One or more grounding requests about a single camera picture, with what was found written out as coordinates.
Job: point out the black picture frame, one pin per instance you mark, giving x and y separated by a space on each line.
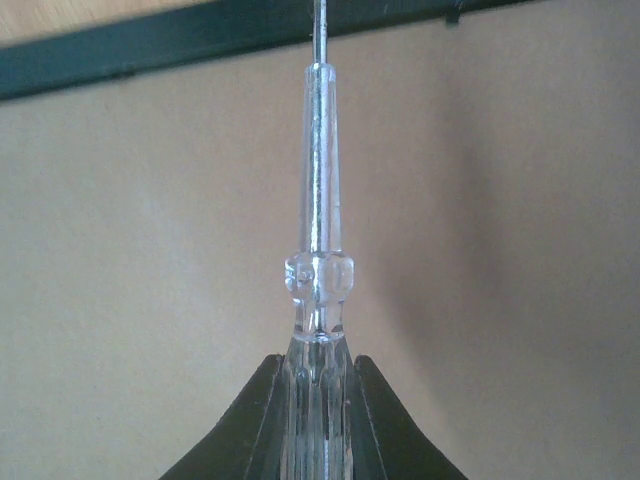
202 32

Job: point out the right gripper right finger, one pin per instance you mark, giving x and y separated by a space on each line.
387 443

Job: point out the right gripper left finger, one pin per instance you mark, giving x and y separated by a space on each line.
240 444

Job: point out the clear handled screwdriver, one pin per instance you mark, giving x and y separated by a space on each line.
317 372

